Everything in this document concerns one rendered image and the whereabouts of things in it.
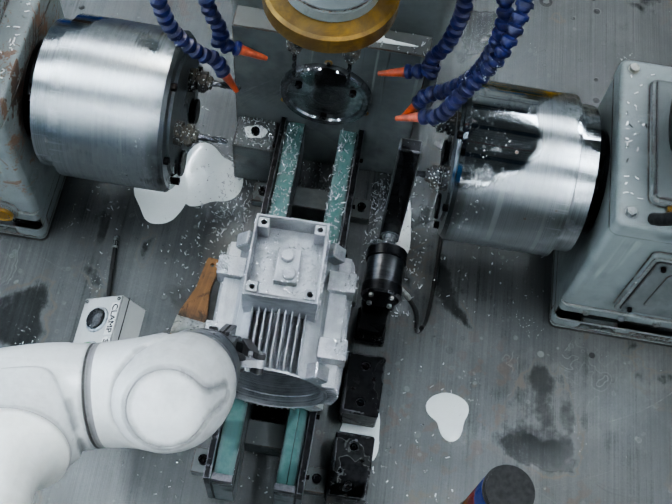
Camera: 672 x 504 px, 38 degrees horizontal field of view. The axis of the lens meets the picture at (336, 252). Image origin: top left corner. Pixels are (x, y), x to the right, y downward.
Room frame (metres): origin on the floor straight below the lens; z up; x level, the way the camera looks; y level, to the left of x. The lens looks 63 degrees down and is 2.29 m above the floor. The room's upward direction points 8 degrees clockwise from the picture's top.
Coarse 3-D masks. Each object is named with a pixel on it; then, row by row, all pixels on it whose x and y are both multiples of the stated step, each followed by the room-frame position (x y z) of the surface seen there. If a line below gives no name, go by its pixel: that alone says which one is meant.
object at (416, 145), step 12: (408, 144) 0.69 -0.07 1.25; (420, 144) 0.69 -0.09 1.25; (396, 156) 0.70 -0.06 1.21; (408, 156) 0.68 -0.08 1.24; (420, 156) 0.68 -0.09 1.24; (396, 168) 0.68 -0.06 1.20; (408, 168) 0.68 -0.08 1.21; (396, 180) 0.68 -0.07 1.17; (408, 180) 0.68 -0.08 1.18; (396, 192) 0.68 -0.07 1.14; (408, 192) 0.68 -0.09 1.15; (396, 204) 0.68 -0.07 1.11; (384, 216) 0.68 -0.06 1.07; (396, 216) 0.68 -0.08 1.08; (384, 228) 0.68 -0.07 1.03; (396, 228) 0.68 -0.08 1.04; (396, 240) 0.67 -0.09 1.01
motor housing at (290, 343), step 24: (240, 288) 0.54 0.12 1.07; (216, 312) 0.51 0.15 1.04; (240, 312) 0.50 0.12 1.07; (264, 312) 0.49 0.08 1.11; (336, 312) 0.52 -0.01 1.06; (240, 336) 0.46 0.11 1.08; (264, 336) 0.46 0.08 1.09; (288, 336) 0.46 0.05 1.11; (312, 336) 0.48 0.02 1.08; (336, 336) 0.49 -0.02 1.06; (288, 360) 0.43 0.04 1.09; (312, 360) 0.45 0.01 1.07; (240, 384) 0.44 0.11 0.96; (264, 384) 0.45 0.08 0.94; (288, 384) 0.45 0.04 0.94; (312, 384) 0.45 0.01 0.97; (336, 384) 0.43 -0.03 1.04; (288, 408) 0.42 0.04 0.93
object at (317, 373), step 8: (248, 232) 0.61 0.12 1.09; (240, 240) 0.60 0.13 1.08; (248, 240) 0.60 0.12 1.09; (240, 248) 0.60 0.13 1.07; (248, 248) 0.60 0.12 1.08; (336, 248) 0.61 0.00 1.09; (344, 248) 0.62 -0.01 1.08; (328, 256) 0.60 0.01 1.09; (336, 256) 0.60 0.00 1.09; (344, 256) 0.60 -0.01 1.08; (336, 264) 0.59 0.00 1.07; (312, 368) 0.43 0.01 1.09; (320, 368) 0.43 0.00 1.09; (328, 368) 0.44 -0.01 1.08; (312, 376) 0.42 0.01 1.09; (320, 376) 0.42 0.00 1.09; (304, 408) 0.42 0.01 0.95; (312, 408) 0.42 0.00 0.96; (320, 408) 0.42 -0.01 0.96
